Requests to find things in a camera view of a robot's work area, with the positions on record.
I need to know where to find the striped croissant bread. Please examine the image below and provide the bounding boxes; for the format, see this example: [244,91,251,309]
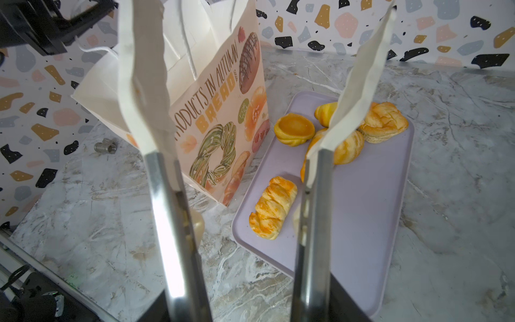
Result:
[300,128,365,182]

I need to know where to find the knotted brown bun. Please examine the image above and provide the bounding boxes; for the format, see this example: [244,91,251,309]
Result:
[358,102,409,144]

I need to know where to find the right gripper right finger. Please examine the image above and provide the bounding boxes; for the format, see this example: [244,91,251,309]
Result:
[329,275,371,322]

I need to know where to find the round yellow tart bread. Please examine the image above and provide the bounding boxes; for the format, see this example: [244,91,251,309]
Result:
[274,114,315,147]

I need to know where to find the steel tongs white tips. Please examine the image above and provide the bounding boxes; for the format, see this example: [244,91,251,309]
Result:
[117,1,397,321]

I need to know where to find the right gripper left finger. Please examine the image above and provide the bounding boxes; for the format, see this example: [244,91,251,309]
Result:
[138,291,171,322]

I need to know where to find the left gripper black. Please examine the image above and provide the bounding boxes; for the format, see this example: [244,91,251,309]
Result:
[1,1,117,56]

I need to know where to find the small metal cylinder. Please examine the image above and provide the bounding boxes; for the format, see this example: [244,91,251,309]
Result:
[94,138,117,154]

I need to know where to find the small striped yellow roll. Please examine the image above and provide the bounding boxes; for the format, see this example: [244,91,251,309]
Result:
[314,102,338,127]

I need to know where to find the braided twist pastry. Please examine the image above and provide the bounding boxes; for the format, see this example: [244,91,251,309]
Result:
[249,176,298,240]

